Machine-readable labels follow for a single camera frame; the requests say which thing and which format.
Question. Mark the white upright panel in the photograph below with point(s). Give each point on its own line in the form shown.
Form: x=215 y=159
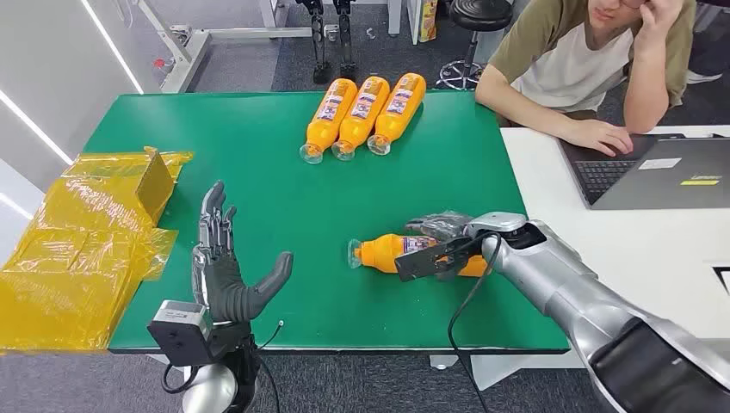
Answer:
x=414 y=20

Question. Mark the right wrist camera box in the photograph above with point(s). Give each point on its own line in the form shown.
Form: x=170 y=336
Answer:
x=422 y=262

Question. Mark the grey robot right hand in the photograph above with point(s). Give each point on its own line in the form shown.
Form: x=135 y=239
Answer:
x=442 y=225

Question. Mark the person's left hand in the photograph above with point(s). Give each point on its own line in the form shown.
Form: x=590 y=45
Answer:
x=658 y=14

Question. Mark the orange printed carton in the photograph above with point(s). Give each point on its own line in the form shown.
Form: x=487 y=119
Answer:
x=428 y=20

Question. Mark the person's right forearm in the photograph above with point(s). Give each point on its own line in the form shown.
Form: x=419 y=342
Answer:
x=519 y=111

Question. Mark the white metal frame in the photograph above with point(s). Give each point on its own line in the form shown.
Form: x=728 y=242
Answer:
x=191 y=54

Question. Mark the white shoe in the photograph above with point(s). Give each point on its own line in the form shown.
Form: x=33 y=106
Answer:
x=704 y=76

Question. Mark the small red knob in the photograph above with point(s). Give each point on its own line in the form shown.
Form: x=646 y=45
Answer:
x=159 y=64

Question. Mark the person's left forearm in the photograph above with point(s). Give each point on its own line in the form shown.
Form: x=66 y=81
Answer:
x=647 y=85

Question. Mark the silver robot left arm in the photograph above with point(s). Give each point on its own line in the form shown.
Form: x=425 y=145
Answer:
x=208 y=390

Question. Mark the yellow plastic wrapped box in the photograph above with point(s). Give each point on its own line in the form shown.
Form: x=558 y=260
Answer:
x=80 y=251

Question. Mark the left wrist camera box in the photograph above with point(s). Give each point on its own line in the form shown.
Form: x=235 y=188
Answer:
x=179 y=336

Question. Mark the black stand leg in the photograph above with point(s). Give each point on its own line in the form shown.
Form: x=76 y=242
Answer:
x=345 y=40
x=318 y=40

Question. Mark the orange bottle with clear cap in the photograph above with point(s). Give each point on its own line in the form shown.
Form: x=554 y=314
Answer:
x=360 y=114
x=382 y=253
x=396 y=111
x=328 y=117

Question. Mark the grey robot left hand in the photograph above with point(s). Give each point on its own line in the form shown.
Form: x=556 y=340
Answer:
x=225 y=285

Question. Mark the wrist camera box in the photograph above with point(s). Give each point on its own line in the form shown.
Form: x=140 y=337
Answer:
x=179 y=336
x=422 y=262

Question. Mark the black flat object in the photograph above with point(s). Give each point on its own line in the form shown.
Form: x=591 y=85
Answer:
x=724 y=280

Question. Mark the grey laptop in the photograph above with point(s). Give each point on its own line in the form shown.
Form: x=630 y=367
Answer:
x=656 y=182

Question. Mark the person's right hand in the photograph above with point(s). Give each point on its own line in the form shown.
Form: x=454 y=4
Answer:
x=599 y=137

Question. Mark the white table leg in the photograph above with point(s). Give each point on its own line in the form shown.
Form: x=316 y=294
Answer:
x=394 y=17

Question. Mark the person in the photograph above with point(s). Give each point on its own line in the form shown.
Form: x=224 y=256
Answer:
x=564 y=68

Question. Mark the black round stool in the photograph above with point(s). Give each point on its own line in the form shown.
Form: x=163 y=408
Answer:
x=482 y=14

